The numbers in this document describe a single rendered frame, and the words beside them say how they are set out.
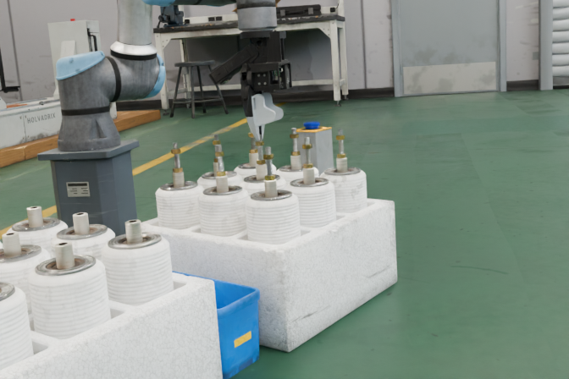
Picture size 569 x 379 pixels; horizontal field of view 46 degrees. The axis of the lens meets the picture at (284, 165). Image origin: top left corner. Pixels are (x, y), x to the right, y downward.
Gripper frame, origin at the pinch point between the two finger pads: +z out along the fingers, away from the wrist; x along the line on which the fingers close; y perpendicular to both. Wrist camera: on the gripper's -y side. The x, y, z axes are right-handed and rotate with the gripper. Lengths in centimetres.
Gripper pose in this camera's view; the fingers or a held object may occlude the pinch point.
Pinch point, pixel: (256, 133)
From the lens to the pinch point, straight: 135.1
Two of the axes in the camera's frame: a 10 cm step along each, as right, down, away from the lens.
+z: 0.7, 9.8, 1.7
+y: 9.4, 0.0, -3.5
